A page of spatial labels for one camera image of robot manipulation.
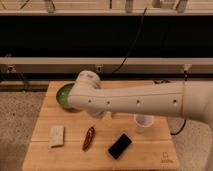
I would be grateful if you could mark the green ceramic bowl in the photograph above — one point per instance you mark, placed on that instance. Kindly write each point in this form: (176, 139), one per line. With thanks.
(62, 97)

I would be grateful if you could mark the wooden cutting board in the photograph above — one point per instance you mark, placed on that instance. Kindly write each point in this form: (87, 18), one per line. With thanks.
(152, 150)

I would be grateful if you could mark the white sponge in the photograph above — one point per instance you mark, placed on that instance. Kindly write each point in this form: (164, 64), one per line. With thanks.
(56, 137)

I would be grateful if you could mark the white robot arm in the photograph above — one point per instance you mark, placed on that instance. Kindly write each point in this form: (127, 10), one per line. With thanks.
(190, 100)

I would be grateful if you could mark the red chili pepper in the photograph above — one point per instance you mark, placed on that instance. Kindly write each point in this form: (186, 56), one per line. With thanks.
(88, 138)

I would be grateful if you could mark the clear plastic cup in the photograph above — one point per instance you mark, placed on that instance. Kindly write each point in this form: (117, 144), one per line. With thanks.
(142, 122)

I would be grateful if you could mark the black smartphone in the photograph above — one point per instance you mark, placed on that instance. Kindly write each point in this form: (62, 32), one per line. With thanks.
(119, 146)

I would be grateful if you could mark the white bottle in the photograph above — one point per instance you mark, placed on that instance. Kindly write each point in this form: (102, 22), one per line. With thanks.
(107, 119)

